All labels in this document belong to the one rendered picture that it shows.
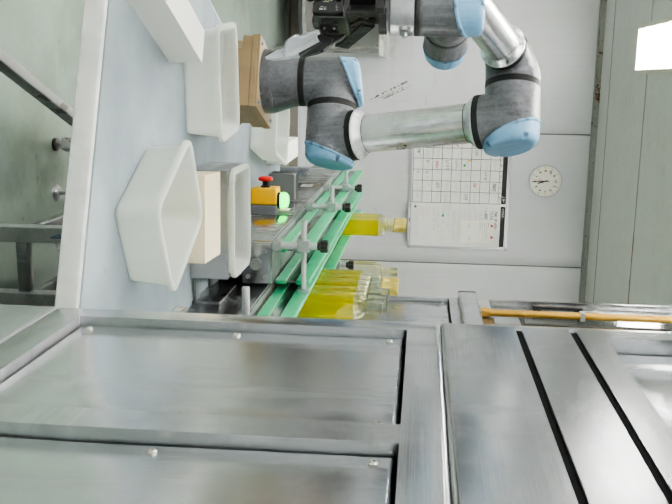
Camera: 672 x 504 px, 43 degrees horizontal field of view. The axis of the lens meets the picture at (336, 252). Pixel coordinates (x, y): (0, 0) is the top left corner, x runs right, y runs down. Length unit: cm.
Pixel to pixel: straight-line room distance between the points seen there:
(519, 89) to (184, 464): 129
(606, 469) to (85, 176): 83
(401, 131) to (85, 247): 88
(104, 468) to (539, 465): 34
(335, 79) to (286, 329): 104
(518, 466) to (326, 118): 137
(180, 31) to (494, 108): 68
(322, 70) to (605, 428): 138
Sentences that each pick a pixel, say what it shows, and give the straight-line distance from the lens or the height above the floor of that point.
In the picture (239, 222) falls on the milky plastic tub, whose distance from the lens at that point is 190.
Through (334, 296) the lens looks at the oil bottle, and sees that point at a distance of 199.
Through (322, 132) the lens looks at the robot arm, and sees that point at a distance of 196.
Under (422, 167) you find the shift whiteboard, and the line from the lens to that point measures 788.
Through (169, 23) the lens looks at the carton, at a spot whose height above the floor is 79.
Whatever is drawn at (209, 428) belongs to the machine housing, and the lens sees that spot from 76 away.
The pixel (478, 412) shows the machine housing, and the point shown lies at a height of 127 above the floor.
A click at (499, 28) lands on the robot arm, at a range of 174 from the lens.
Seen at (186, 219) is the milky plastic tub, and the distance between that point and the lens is 155.
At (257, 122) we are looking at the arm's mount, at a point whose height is 81.
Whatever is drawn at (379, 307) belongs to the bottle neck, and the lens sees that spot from 200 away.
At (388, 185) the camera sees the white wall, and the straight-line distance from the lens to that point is 791.
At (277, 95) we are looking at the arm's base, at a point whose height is 87.
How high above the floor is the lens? 121
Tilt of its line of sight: 5 degrees down
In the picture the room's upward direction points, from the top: 92 degrees clockwise
